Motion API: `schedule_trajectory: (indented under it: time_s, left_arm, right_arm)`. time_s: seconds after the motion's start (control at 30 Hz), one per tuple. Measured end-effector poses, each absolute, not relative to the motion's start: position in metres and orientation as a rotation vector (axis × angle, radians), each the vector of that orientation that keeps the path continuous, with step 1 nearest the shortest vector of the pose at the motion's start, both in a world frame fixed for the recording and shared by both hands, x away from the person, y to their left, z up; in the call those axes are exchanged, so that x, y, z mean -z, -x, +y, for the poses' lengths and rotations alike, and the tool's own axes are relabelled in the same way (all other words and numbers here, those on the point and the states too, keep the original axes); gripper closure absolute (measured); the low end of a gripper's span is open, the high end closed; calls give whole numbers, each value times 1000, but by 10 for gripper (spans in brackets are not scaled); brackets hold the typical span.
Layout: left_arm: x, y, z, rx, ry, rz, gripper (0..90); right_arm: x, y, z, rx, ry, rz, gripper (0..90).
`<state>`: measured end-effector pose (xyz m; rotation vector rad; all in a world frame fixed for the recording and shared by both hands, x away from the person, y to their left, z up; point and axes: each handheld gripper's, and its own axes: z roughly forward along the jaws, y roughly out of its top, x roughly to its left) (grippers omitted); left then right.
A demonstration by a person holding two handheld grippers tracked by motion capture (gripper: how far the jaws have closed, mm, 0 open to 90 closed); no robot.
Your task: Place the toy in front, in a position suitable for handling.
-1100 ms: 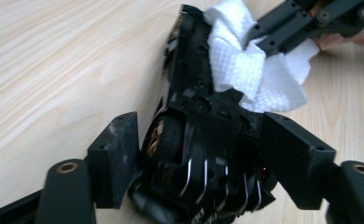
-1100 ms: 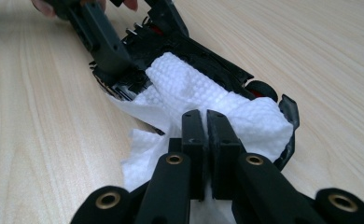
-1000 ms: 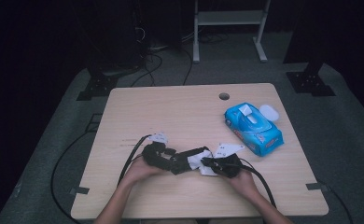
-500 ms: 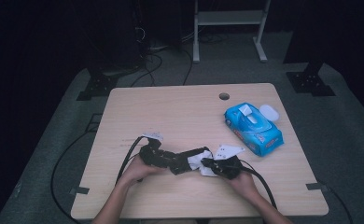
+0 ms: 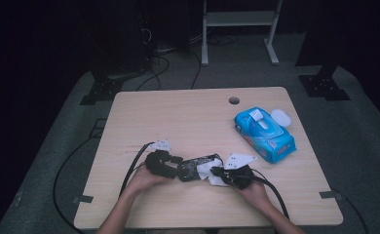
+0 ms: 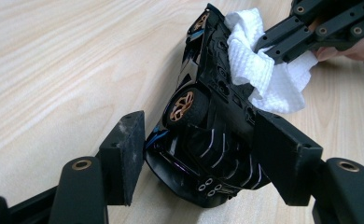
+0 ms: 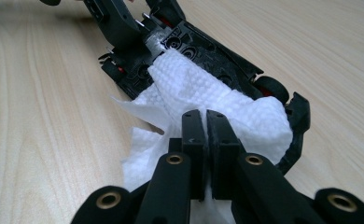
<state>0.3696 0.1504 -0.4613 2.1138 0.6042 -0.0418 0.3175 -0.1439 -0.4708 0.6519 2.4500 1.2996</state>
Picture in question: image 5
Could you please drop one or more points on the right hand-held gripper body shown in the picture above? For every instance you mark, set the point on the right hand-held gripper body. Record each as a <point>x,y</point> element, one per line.
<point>241,174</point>

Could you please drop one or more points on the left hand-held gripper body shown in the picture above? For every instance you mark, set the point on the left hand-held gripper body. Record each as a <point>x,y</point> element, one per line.
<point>154,162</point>

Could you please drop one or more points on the white wet wipe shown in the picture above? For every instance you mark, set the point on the white wet wipe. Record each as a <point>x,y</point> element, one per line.
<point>207,170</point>
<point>257,115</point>

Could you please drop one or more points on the black and blue toy car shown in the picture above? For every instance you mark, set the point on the black and blue toy car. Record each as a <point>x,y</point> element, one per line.
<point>189,169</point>

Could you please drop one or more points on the blue wet wipes packet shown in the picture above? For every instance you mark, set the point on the blue wet wipes packet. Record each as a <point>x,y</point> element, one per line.
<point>266,136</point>

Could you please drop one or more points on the person's left hand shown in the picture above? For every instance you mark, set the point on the person's left hand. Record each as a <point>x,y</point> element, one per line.
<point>144,182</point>

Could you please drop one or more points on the person's right hand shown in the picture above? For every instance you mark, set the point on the person's right hand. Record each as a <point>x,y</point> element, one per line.
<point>254,195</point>

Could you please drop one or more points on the grey tape strip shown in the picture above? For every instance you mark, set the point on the grey tape strip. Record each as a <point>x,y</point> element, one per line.
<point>83,199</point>
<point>330,195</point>

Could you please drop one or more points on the black stand base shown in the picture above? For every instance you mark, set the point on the black stand base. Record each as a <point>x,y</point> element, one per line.
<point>322,86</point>
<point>102,91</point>

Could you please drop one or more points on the dark computer tower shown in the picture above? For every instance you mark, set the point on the dark computer tower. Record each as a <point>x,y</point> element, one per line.
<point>120,35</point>

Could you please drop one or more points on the white metal desk frame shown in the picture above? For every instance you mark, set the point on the white metal desk frame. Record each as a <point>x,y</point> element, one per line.
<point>240,19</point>

